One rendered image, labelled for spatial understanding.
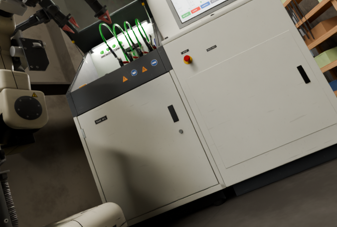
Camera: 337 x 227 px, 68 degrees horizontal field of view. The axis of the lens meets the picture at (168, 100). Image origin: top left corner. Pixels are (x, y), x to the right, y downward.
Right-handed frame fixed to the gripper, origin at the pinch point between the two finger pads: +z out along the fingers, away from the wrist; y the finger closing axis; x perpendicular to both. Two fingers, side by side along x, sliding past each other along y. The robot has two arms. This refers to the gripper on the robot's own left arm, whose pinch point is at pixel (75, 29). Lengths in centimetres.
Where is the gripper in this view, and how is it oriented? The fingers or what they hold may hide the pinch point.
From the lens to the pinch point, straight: 184.8
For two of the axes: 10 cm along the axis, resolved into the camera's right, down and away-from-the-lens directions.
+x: 1.3, 5.0, -8.6
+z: 6.9, 5.8, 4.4
